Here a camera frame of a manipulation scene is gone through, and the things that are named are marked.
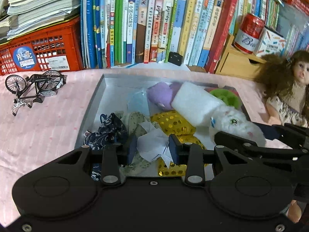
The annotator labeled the brown-haired doll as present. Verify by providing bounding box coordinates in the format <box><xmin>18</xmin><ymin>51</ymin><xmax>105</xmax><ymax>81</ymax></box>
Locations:
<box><xmin>254</xmin><ymin>50</ymin><xmax>309</xmax><ymax>128</ymax></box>

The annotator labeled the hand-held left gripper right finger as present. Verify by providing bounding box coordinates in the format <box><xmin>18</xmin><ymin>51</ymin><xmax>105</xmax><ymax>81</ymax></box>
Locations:
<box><xmin>169</xmin><ymin>134</ymin><xmax>244</xmax><ymax>186</ymax></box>

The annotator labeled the white paper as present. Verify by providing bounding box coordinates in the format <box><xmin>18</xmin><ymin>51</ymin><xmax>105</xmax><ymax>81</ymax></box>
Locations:
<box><xmin>136</xmin><ymin>121</ymin><xmax>175</xmax><ymax>169</ymax></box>

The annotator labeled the row of tall upright books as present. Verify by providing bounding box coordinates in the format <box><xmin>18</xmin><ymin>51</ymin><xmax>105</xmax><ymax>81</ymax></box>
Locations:
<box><xmin>80</xmin><ymin>0</ymin><xmax>239</xmax><ymax>74</ymax></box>

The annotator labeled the white tray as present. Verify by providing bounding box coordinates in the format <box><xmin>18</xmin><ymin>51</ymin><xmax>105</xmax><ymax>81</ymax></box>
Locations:
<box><xmin>74</xmin><ymin>73</ymin><xmax>252</xmax><ymax>177</ymax></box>

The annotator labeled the green floral scrunchie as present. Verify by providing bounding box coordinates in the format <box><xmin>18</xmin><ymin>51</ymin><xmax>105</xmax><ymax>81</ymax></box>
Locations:
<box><xmin>119</xmin><ymin>111</ymin><xmax>165</xmax><ymax>177</ymax></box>

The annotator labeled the black model bicycle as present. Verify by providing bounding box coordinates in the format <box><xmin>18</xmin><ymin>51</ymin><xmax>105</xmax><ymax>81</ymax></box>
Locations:
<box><xmin>4</xmin><ymin>70</ymin><xmax>67</xmax><ymax>117</ymax></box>

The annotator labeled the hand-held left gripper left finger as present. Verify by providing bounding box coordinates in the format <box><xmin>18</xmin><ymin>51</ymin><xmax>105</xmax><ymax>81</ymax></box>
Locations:
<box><xmin>57</xmin><ymin>134</ymin><xmax>138</xmax><ymax>186</ymax></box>

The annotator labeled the purple soft pouch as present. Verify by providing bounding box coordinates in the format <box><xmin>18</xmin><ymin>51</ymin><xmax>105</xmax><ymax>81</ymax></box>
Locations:
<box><xmin>147</xmin><ymin>81</ymin><xmax>185</xmax><ymax>110</ymax></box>

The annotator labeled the red plastic crate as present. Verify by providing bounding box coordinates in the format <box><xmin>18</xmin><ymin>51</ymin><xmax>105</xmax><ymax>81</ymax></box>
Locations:
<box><xmin>0</xmin><ymin>16</ymin><xmax>84</xmax><ymax>76</ymax></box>

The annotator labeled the pale blue plastic bag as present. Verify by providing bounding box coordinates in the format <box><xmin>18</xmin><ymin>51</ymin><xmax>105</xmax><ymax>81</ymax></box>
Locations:
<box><xmin>126</xmin><ymin>89</ymin><xmax>150</xmax><ymax>117</ymax></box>

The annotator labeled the stack of flat books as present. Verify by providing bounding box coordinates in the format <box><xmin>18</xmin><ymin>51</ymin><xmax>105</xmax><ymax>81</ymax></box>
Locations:
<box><xmin>0</xmin><ymin>0</ymin><xmax>83</xmax><ymax>45</ymax></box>

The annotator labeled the red beer can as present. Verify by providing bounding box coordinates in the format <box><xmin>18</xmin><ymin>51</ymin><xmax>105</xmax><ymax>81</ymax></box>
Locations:
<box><xmin>234</xmin><ymin>14</ymin><xmax>266</xmax><ymax>55</ymax></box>

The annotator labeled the small black box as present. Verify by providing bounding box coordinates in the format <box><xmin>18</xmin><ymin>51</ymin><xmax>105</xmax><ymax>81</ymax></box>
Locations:
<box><xmin>167</xmin><ymin>51</ymin><xmax>183</xmax><ymax>66</ymax></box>

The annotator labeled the wooden drawer box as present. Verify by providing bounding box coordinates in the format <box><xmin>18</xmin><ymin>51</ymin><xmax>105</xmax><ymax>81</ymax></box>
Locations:
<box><xmin>214</xmin><ymin>34</ymin><xmax>269</xmax><ymax>81</ymax></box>

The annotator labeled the green scrunchie gold bell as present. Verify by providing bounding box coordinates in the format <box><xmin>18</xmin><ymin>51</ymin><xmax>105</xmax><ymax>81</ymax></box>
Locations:
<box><xmin>208</xmin><ymin>88</ymin><xmax>242</xmax><ymax>108</ymax></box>

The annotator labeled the person's right forearm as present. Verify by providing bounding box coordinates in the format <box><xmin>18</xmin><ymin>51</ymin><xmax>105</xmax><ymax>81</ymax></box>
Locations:
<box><xmin>287</xmin><ymin>200</ymin><xmax>303</xmax><ymax>223</ymax></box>

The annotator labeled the yellow sequin bow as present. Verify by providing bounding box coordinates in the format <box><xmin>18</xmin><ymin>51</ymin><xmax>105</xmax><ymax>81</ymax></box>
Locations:
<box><xmin>150</xmin><ymin>111</ymin><xmax>208</xmax><ymax>177</ymax></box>

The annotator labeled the white foam block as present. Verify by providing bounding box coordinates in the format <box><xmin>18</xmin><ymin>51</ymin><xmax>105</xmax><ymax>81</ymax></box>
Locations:
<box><xmin>171</xmin><ymin>82</ymin><xmax>227</xmax><ymax>128</ymax></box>

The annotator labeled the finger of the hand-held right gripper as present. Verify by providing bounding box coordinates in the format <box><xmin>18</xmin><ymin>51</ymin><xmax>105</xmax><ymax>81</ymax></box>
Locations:
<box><xmin>252</xmin><ymin>123</ymin><xmax>309</xmax><ymax>148</ymax></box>
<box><xmin>214</xmin><ymin>131</ymin><xmax>309</xmax><ymax>162</ymax></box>

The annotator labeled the white printed carton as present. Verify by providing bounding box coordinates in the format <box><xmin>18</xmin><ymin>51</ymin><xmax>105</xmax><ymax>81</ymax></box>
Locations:
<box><xmin>253</xmin><ymin>26</ymin><xmax>287</xmax><ymax>59</ymax></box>

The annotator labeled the row of small upright books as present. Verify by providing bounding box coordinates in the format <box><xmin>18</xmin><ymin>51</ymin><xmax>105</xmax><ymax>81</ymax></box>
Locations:
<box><xmin>237</xmin><ymin>0</ymin><xmax>281</xmax><ymax>30</ymax></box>

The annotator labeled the dark blue patterned cloth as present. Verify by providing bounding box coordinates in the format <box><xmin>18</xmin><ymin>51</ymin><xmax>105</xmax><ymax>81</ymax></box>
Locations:
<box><xmin>83</xmin><ymin>112</ymin><xmax>129</xmax><ymax>182</ymax></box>

